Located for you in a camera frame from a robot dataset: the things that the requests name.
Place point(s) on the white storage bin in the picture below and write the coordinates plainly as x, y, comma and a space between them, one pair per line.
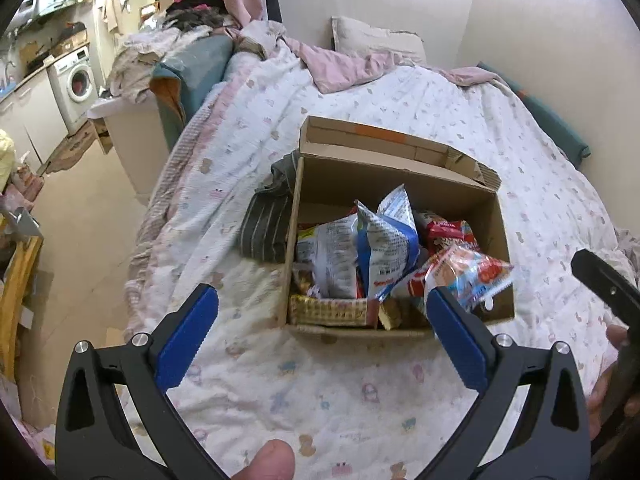
135, 150

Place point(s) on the yellow wafer packet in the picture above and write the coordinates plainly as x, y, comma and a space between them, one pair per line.
330, 310

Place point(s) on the pile of light clothes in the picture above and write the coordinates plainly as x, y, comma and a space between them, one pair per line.
145, 55

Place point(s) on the hanging towel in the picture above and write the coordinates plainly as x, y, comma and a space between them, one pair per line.
116, 7

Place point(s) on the clear red blue snack packet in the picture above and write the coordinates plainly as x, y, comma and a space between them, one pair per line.
475, 272

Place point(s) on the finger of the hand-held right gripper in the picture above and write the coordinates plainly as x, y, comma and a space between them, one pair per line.
610, 287

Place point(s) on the small cardboard box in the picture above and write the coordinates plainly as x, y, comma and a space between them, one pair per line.
70, 42

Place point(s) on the white blue snack bag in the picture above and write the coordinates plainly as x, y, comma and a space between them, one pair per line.
387, 240

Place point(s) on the person's left hand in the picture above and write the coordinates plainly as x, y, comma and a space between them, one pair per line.
265, 462

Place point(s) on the person's right hand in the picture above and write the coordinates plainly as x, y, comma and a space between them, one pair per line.
600, 395

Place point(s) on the teal mat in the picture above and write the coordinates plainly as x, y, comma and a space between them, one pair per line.
545, 115

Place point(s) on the pink blanket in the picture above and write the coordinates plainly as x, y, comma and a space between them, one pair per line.
350, 67

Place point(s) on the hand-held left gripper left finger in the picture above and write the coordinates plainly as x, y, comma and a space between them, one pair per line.
187, 340

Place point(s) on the dark striped cloth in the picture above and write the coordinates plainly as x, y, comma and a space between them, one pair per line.
265, 225

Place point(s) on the grey pillow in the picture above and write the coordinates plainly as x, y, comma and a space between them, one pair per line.
375, 37

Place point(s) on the white washing machine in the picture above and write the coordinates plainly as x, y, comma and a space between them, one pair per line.
75, 85

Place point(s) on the large white chips bag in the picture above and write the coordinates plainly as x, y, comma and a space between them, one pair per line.
330, 255

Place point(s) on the brown rug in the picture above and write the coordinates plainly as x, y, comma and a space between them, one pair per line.
72, 147

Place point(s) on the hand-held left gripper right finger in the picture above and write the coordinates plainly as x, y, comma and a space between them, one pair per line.
457, 340

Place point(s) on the pile of dark clothes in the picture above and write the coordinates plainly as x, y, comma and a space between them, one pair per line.
200, 7

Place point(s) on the white cabinet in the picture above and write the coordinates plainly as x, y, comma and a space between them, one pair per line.
35, 115

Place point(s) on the yellow wooden frame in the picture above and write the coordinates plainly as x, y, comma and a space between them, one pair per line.
20, 300

